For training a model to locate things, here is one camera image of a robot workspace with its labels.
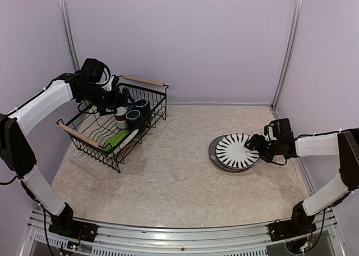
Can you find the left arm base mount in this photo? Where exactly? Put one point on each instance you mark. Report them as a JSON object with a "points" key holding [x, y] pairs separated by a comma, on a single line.
{"points": [[82, 231]]}

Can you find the black wire dish rack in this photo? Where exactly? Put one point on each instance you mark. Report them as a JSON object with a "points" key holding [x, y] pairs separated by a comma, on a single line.
{"points": [[89, 130]]}

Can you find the grey reindeer plate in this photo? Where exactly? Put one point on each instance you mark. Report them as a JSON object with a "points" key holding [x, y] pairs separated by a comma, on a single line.
{"points": [[224, 167]]}

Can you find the left aluminium corner post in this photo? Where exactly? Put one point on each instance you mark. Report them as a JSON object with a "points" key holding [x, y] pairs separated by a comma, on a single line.
{"points": [[66, 23]]}

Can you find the right aluminium corner post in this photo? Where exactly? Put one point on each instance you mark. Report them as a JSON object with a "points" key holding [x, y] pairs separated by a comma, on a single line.
{"points": [[295, 21]]}

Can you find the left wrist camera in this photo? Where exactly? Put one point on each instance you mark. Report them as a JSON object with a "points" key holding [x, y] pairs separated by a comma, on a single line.
{"points": [[111, 83]]}

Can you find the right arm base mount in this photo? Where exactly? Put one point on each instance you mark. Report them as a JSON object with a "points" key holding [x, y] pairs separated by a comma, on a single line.
{"points": [[280, 230]]}

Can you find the ribbed round woven plate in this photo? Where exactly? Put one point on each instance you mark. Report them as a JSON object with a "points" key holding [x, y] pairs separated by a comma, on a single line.
{"points": [[126, 139]]}

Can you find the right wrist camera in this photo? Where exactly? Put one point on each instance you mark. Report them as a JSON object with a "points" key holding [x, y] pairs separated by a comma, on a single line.
{"points": [[269, 133]]}

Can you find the dark green mug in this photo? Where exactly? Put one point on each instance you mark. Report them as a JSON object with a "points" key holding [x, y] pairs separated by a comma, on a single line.
{"points": [[134, 121]]}

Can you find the green plastic plate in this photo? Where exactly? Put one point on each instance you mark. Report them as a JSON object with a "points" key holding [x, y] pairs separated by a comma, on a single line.
{"points": [[114, 140]]}

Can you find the white blue striped plate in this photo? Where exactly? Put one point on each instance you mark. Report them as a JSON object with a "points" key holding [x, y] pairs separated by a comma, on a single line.
{"points": [[232, 150]]}

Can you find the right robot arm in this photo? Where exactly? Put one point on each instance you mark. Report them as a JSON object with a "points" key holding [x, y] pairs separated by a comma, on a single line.
{"points": [[340, 147]]}

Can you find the dark blue mug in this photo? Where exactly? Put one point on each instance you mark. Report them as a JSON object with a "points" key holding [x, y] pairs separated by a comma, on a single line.
{"points": [[143, 105]]}

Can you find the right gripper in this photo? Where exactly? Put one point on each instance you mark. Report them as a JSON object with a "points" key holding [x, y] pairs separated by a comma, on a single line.
{"points": [[258, 139]]}

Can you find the aluminium corner post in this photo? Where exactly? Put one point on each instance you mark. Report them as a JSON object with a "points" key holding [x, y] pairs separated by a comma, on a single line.
{"points": [[295, 21], [66, 23]]}

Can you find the aluminium front rail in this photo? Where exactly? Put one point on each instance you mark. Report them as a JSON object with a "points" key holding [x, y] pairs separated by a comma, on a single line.
{"points": [[117, 239]]}

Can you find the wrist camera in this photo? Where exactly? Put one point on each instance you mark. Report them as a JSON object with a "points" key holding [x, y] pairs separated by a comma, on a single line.
{"points": [[269, 133], [111, 83]]}

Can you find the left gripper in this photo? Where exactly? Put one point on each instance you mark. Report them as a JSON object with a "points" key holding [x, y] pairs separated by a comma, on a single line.
{"points": [[115, 102]]}

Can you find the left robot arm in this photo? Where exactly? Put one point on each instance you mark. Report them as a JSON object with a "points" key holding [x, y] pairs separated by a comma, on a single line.
{"points": [[84, 85]]}

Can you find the white brown ceramic cup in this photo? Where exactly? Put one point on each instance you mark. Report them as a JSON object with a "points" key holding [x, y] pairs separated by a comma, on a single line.
{"points": [[120, 117]]}

